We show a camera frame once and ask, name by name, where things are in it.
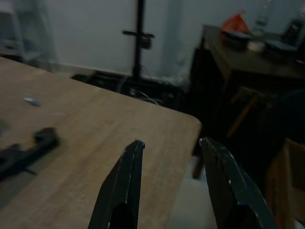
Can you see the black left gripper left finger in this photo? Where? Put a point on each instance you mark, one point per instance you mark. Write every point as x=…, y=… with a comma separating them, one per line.
x=124, y=186

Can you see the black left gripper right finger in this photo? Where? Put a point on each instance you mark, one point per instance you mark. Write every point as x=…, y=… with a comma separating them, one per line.
x=233, y=190

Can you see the brown cardboard box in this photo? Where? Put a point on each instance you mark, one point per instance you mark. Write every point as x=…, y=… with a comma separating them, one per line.
x=288, y=181

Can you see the wooden table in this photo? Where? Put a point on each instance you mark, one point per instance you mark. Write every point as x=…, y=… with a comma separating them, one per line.
x=95, y=124

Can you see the wooden stool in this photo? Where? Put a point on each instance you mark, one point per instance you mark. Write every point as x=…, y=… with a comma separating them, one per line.
x=245, y=109

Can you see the black floor equipment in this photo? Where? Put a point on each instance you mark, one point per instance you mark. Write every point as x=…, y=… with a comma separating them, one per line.
x=143, y=93

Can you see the dark wooden sideboard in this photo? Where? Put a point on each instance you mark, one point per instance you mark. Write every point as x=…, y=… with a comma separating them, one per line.
x=238, y=78

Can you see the small blue grey piece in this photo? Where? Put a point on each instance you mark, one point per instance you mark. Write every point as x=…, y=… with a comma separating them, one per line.
x=32, y=101

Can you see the white tape roll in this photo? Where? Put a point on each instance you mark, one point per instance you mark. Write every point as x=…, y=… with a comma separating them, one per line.
x=256, y=46

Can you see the black stand pole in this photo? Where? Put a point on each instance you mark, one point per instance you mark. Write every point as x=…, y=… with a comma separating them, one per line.
x=138, y=35

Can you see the red plastic bag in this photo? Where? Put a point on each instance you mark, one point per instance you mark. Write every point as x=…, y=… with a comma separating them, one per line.
x=234, y=22

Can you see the clear plastic bottle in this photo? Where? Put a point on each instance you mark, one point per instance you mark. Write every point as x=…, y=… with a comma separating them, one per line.
x=263, y=16

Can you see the long black notched rail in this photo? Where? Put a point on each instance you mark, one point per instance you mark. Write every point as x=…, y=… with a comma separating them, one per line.
x=23, y=155

